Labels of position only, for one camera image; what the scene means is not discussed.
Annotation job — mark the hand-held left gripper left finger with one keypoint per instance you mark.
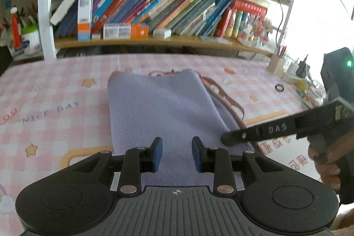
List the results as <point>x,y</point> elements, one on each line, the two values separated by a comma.
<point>157,154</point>

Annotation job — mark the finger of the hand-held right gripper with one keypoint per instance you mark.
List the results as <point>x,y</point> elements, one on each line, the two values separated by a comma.
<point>262,132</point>

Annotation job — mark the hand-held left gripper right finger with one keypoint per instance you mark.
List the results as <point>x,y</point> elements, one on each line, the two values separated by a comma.
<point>196,154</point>

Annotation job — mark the purple pink sweater orange print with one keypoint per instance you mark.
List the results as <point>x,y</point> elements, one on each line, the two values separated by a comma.
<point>160,108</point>

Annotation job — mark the person's right forearm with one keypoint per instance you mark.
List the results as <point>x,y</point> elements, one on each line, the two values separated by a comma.
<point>345,225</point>

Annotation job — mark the person's right hand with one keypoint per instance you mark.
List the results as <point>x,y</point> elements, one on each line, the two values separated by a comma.
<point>327,172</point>

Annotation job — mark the black charger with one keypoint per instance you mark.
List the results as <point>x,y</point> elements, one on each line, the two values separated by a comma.
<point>302,69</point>

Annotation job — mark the white charger plug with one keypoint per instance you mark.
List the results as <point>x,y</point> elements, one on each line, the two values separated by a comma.
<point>293,67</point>

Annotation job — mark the white power strip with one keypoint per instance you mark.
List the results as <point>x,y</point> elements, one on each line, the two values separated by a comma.
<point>290,77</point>

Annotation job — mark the coloured pencils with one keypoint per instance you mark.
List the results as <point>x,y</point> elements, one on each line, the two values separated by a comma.
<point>282,51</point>

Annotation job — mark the beige pen holder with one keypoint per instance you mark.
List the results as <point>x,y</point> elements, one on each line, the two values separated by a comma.
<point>276,66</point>

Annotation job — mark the colourful plastic ornament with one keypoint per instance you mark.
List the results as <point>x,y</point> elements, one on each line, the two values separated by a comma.
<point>257,30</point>

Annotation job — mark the white wooden bookshelf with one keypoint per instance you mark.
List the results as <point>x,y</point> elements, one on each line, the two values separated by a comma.
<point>166,42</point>

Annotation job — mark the red thick dictionary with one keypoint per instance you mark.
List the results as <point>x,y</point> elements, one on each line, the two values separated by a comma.
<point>224,23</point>

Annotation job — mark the large red lying book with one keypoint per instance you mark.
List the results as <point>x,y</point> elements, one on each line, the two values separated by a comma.
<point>249,7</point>

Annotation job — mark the white power adapter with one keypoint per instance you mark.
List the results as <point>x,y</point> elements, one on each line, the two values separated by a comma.
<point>161,33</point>

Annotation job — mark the pink checked tablecloth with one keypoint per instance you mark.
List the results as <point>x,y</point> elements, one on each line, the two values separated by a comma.
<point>55,86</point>

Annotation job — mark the flat white orange box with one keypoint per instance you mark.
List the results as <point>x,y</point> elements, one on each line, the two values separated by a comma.
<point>119,30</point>

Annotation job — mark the row of colourful books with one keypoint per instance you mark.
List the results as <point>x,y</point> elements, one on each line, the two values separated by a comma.
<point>166,9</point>

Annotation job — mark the tall white blue orange box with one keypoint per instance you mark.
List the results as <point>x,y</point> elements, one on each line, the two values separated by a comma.
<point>85,17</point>

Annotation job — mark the green white jar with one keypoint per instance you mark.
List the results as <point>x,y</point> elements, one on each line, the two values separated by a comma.
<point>30,39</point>

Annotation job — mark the white leaning book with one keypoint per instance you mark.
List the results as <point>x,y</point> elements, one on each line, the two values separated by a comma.
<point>69,1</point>

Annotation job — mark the black box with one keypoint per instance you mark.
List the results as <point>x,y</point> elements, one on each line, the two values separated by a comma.
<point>5,60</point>

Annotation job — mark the red bottle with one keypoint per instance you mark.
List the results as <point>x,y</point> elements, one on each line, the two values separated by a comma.
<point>16,30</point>

